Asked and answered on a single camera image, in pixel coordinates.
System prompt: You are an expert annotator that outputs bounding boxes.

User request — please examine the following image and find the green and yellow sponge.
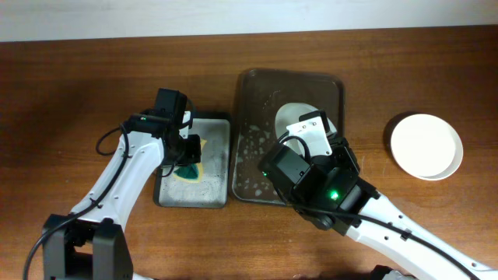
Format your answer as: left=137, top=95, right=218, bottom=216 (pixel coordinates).
left=173, top=162, right=204, bottom=184

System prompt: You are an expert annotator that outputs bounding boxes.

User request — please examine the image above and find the white plate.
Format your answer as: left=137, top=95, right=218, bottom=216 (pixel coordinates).
left=275, top=103, right=318, bottom=138
left=389, top=114, right=463, bottom=180
left=404, top=127, right=464, bottom=181

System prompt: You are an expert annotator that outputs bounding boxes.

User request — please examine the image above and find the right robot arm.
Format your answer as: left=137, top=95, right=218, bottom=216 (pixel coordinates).
left=258, top=136, right=497, bottom=279

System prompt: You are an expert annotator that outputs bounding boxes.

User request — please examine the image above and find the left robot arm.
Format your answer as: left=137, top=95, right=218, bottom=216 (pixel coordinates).
left=34, top=89, right=202, bottom=279

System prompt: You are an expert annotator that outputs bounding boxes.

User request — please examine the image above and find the small black sponge tray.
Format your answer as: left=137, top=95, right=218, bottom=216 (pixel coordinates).
left=153, top=112, right=231, bottom=208

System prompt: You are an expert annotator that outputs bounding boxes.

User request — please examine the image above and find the large brown serving tray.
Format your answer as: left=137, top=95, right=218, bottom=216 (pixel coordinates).
left=231, top=68, right=345, bottom=206

